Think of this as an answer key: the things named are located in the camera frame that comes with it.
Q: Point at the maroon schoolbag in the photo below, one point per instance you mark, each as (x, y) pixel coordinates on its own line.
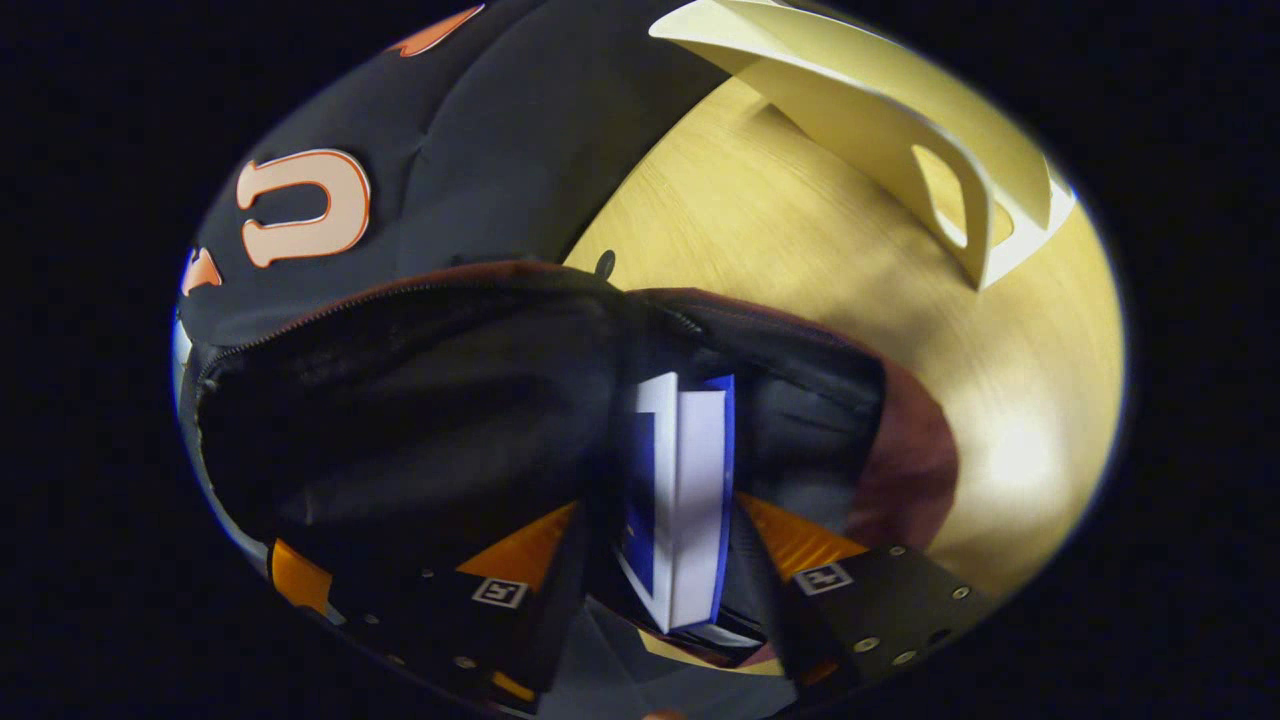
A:
(420, 420)

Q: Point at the blue book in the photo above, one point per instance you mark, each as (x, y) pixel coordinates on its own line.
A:
(690, 500)

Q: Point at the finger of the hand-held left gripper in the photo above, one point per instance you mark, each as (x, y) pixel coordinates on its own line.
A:
(300, 580)

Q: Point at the white bookshelf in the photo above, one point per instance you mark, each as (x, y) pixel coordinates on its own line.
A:
(880, 110)

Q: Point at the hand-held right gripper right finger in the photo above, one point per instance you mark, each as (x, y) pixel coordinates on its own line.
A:
(765, 590)

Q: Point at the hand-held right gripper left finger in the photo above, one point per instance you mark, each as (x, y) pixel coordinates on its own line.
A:
(565, 610)

